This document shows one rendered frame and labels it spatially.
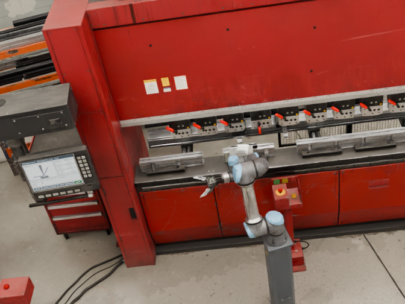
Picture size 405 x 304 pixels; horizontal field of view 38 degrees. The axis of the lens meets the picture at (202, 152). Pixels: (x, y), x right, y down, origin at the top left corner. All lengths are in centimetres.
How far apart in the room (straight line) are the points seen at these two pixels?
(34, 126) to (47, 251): 202
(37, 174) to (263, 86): 165
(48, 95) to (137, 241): 164
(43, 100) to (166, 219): 161
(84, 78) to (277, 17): 130
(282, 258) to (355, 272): 93
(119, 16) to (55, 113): 74
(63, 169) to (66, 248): 169
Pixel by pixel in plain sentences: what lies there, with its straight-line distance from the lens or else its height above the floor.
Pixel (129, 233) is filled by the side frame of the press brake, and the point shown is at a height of 43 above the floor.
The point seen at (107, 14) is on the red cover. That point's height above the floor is 225.
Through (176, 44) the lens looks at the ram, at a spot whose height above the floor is 196.
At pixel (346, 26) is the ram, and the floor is 192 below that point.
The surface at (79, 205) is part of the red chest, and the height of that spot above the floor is 46.
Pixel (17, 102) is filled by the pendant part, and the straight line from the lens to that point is 385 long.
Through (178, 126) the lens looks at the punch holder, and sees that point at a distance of 434.
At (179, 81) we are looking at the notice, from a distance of 412.
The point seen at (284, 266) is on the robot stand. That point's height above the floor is 56.
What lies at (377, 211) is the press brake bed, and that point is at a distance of 503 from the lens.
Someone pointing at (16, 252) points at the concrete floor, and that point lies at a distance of 573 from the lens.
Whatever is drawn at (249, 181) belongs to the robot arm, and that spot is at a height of 131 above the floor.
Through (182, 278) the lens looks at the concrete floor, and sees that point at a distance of 500.
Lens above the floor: 389
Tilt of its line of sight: 40 degrees down
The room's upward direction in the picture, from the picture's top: 11 degrees counter-clockwise
